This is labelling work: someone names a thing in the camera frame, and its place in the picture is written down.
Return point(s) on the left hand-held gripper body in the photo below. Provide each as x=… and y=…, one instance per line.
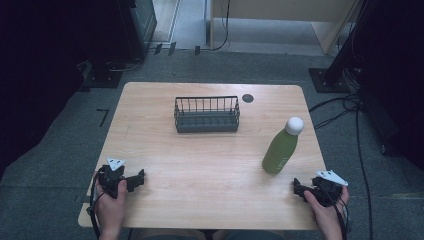
x=109, y=180

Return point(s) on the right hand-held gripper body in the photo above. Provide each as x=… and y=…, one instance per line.
x=328, y=190

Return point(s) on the green bottle with white cap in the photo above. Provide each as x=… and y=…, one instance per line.
x=281, y=148

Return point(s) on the person's right hand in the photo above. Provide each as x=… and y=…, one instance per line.
x=325, y=215

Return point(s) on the person's left hand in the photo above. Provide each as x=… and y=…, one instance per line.
x=110, y=208

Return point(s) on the dark round table grommet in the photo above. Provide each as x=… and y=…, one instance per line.
x=247, y=98

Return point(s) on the black stand base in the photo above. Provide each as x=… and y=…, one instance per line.
x=101, y=78

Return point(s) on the black metal stand with base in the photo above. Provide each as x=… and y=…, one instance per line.
x=333, y=75

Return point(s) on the black tape strip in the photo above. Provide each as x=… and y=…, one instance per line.
x=197, y=50
x=172, y=48
x=158, y=49

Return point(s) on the black cabinet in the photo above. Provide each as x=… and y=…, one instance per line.
x=141, y=26

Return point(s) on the light wooden furniture panel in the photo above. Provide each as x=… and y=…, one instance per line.
x=283, y=10

